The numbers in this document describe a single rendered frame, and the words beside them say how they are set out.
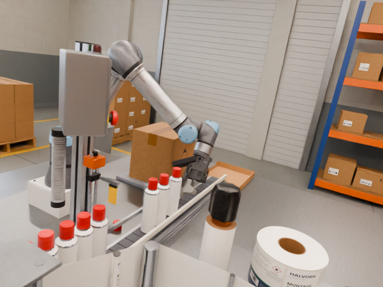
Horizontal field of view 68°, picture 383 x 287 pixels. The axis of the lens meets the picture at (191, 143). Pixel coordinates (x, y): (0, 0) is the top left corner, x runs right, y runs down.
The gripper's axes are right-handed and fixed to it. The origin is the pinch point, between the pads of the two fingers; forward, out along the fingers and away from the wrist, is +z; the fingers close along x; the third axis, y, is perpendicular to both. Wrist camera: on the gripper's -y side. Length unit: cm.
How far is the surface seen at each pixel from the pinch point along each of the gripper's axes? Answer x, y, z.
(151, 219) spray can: -21.9, 2.2, 11.8
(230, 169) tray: 71, -3, -30
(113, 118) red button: -61, 1, -11
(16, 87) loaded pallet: 117, -322, -57
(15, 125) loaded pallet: 140, -322, -12
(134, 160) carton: 11.8, -37.0, -8.7
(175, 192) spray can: -11.3, 2.1, 0.0
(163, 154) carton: 8.7, -20.5, -16.4
